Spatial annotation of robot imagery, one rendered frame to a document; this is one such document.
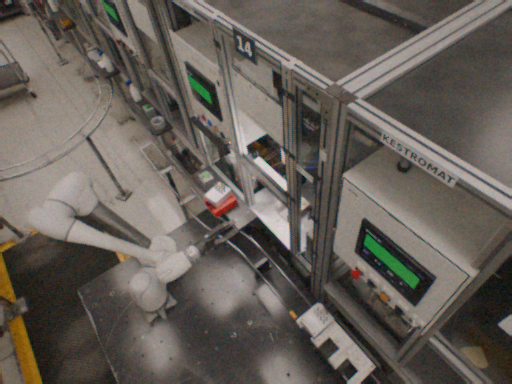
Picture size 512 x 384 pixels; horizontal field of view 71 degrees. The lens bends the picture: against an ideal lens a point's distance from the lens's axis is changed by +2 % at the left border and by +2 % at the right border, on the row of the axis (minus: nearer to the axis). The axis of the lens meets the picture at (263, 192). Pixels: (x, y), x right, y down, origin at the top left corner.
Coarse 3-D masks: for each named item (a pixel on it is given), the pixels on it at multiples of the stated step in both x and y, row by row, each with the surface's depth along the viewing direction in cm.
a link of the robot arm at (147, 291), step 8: (144, 272) 186; (152, 272) 189; (136, 280) 183; (144, 280) 183; (152, 280) 185; (136, 288) 181; (144, 288) 181; (152, 288) 184; (160, 288) 190; (136, 296) 183; (144, 296) 182; (152, 296) 185; (160, 296) 191; (144, 304) 187; (152, 304) 189; (160, 304) 194
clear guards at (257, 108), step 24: (216, 24) 124; (240, 72) 128; (264, 72) 115; (240, 96) 139; (264, 96) 123; (240, 120) 152; (264, 120) 133; (312, 120) 107; (240, 144) 167; (264, 144) 145; (312, 144) 114; (216, 168) 226; (264, 168) 159; (312, 168) 122; (240, 192) 210; (312, 192) 132; (312, 240) 158
